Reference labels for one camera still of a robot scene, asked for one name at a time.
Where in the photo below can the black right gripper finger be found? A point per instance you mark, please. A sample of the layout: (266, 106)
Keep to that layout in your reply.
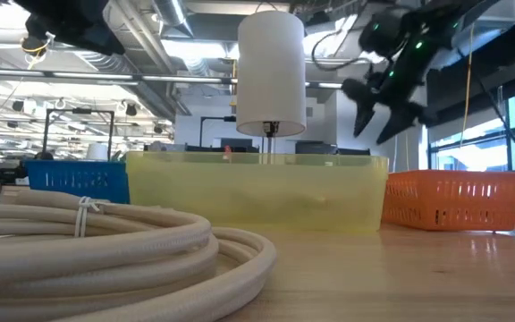
(365, 114)
(400, 121)

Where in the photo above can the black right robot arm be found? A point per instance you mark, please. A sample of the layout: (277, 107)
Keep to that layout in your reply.
(400, 27)

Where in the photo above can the black round ceiling fixture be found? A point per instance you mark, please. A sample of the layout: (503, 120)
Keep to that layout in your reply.
(34, 44)

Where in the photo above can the dark computer monitor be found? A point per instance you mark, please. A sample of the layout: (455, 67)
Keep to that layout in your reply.
(315, 147)

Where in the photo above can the orange plastic basket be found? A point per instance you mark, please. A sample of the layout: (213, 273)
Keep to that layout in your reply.
(454, 201)

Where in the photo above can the white cylindrical lamp shade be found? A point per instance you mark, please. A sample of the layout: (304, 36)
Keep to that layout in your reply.
(271, 71)

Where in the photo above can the suspended linear ceiling light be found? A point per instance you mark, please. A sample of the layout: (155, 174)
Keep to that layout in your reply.
(181, 79)

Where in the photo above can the white background lamp shade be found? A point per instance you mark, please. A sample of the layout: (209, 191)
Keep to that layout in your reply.
(97, 152)

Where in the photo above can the yellow translucent plastic bin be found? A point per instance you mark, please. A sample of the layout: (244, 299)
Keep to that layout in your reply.
(257, 197)

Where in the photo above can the blue plastic basket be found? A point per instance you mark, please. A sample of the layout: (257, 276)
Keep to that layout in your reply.
(78, 181)

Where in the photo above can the white twist tie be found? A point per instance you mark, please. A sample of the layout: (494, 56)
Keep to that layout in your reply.
(81, 219)

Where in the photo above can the black metal gantry frame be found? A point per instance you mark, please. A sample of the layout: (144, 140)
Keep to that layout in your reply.
(215, 117)
(78, 111)

